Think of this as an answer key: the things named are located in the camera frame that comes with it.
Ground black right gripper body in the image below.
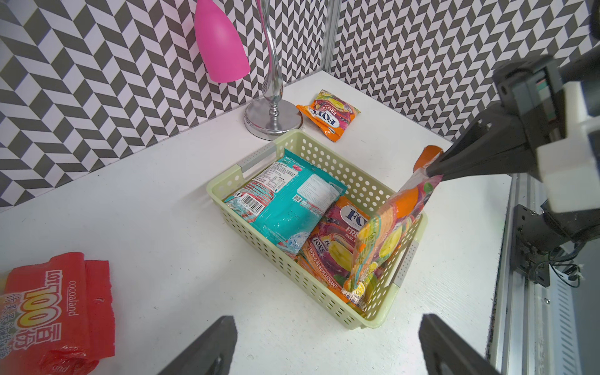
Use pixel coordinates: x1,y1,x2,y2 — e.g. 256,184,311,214
492,55,566,145

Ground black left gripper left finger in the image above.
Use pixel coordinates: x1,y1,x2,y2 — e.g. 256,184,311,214
159,316,238,375

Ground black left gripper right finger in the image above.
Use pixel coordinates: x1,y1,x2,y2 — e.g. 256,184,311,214
419,314,498,375

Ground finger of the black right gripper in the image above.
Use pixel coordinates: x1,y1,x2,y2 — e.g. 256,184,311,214
426,102,537,181

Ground orange fox's candy bag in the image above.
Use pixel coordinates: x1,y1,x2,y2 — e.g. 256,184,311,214
296,90,361,142
342,145,443,307
295,196,369,302

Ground teal mint candy bag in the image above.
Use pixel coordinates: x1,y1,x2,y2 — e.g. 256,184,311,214
224,150,347,258

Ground green perforated plastic basket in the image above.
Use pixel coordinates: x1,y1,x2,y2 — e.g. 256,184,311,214
207,131,428,330

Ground red cocoaland candy bag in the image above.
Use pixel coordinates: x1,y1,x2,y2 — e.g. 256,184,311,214
1,252,116,374

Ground chrome glass holder stand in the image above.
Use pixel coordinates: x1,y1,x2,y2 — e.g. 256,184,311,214
244,1,303,141

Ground pink plastic wine glass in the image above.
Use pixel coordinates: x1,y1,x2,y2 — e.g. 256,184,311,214
195,0,251,83

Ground aluminium front rail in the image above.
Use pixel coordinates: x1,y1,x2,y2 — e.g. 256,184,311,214
487,174,599,374

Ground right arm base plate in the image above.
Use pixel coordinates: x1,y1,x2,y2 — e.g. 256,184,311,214
509,201,599,288

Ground aluminium frame post right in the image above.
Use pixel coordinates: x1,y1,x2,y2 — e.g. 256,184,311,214
320,0,342,73

